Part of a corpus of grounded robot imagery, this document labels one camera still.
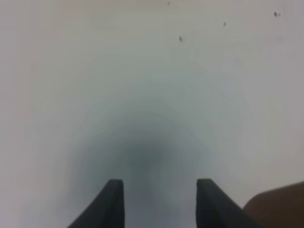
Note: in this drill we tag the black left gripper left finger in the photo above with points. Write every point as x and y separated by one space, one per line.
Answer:
106 210

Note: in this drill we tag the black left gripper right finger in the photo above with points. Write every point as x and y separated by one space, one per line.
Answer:
215 209

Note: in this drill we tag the beige ceramic teapot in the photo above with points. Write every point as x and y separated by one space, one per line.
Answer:
278 208

